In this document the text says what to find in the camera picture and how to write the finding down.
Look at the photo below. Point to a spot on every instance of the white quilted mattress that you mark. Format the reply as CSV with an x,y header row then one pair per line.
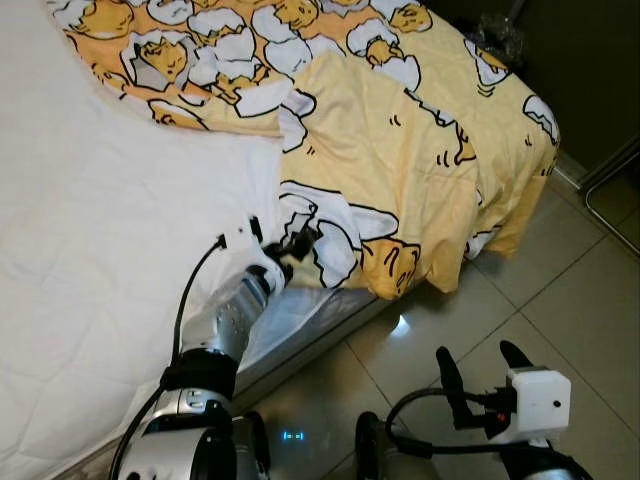
x,y
100,200

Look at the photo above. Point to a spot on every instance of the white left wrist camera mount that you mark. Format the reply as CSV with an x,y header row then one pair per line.
x,y
238,235

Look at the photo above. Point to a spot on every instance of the dark wardrobe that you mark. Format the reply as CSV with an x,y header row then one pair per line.
x,y
590,60

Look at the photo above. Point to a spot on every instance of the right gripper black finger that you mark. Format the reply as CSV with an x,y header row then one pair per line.
x,y
452,385
516,355

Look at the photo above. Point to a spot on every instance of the dark robot left leg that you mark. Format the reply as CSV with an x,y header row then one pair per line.
x,y
252,450

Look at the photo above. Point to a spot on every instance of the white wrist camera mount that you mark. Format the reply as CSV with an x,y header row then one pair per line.
x,y
540,405
238,235

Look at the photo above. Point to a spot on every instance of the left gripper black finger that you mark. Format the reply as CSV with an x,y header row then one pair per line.
x,y
310,240

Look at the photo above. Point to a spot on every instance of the chrome metal tube frame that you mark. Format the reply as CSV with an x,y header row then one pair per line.
x,y
588,190

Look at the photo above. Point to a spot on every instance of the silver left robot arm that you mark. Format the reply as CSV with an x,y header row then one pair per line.
x,y
235,315

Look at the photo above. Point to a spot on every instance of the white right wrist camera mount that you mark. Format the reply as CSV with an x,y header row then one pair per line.
x,y
540,405

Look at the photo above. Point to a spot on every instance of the crumpled clear plastic bag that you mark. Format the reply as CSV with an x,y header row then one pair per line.
x,y
500,40

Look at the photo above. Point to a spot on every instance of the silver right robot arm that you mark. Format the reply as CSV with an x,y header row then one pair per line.
x,y
540,468

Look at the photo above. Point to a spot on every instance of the yellow cartoon print blanket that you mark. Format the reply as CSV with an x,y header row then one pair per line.
x,y
400,150

